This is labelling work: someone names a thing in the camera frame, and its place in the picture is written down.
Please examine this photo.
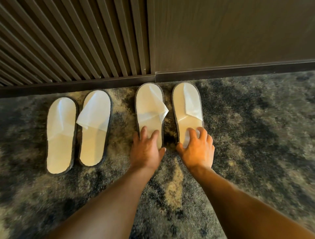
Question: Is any person's right hand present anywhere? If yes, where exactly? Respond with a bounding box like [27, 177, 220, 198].
[176, 127, 215, 171]

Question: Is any white disposable slipper grey trim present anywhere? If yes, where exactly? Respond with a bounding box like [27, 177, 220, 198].
[135, 82, 169, 149]
[76, 89, 113, 167]
[45, 97, 79, 175]
[171, 82, 205, 146]

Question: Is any person's left hand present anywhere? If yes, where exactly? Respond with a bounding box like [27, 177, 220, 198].
[130, 126, 167, 172]

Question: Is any dark wooden baseboard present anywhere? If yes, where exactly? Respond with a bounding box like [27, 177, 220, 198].
[155, 59, 315, 83]
[0, 75, 156, 99]

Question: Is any person's right forearm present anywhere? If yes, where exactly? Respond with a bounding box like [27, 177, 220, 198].
[188, 165, 315, 239]

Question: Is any person's left forearm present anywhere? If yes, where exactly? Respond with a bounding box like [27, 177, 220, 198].
[46, 165, 156, 239]

